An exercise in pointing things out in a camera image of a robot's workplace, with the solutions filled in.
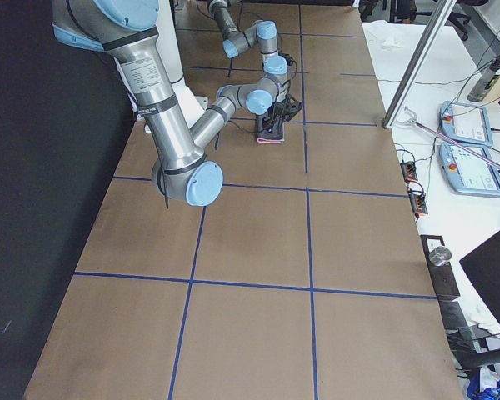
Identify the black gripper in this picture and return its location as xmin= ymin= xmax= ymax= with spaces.
xmin=266 ymin=94 xmax=303 ymax=125

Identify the pink towel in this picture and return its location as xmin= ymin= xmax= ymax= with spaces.
xmin=255 ymin=114 xmax=285 ymax=144

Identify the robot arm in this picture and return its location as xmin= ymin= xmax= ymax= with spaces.
xmin=52 ymin=0 xmax=302 ymax=207
xmin=207 ymin=0 xmax=280 ymax=62

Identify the crumpled white tissue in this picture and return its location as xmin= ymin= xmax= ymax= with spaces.
xmin=380 ymin=35 xmax=404 ymax=51

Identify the reacher grabber stick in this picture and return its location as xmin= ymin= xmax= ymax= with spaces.
xmin=404 ymin=107 xmax=500 ymax=170

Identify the orange black connector box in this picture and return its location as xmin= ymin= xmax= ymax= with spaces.
xmin=400 ymin=161 xmax=418 ymax=183

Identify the far blue teach pendant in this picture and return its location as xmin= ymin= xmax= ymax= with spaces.
xmin=440 ymin=101 xmax=493 ymax=147

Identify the blue teach pendant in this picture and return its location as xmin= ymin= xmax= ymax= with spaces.
xmin=440 ymin=101 xmax=493 ymax=147
xmin=438 ymin=142 xmax=500 ymax=198

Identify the near blue teach pendant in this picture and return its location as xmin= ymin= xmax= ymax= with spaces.
xmin=438 ymin=142 xmax=500 ymax=198

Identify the small metal cup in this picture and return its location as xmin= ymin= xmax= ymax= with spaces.
xmin=428 ymin=246 xmax=452 ymax=267

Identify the black monitor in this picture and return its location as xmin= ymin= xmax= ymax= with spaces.
xmin=460 ymin=231 xmax=500 ymax=324

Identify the aluminium frame post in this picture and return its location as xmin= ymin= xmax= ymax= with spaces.
xmin=382 ymin=0 xmax=457 ymax=129

